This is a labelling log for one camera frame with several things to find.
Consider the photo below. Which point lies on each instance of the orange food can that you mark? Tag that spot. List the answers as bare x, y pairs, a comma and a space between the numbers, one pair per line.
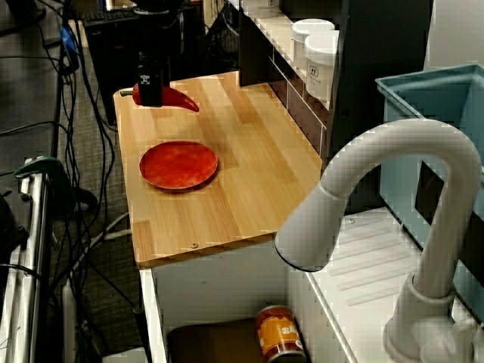
278, 334

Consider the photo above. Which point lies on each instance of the red round plate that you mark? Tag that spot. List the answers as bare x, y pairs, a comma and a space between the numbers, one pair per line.
177, 166

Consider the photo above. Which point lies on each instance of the teal plastic bin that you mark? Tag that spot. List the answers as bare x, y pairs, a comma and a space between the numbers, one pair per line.
416, 98

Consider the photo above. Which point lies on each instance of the black computer keyboard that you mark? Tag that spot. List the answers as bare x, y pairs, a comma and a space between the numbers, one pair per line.
109, 17

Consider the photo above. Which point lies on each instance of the aluminium frame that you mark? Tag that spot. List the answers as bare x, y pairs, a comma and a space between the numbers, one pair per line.
32, 264

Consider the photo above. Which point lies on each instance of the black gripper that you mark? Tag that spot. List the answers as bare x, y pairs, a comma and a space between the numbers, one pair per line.
159, 34

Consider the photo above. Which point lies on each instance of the green clamp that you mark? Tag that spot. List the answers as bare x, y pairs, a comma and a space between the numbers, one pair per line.
49, 166

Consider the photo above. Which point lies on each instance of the white jar with label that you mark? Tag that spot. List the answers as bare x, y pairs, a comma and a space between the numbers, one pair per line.
317, 56

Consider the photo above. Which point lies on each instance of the cream shelf ledge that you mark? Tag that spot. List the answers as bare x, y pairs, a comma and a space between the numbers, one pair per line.
276, 34

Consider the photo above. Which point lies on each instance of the white toy sink unit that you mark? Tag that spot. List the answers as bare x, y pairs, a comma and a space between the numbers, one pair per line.
227, 287

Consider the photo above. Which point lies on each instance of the white plastic jar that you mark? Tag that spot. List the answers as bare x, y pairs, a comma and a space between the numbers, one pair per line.
302, 38
261, 7

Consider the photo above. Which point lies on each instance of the black upright pillar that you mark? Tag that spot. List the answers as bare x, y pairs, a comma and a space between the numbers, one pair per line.
378, 75

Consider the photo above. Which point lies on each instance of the red toy pepper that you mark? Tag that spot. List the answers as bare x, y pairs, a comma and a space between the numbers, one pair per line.
177, 99

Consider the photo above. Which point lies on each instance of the light grey toy faucet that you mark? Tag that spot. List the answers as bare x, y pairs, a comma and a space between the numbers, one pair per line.
416, 140

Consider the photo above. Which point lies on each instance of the blue plastic clip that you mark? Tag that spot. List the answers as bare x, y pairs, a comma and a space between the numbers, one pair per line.
68, 39

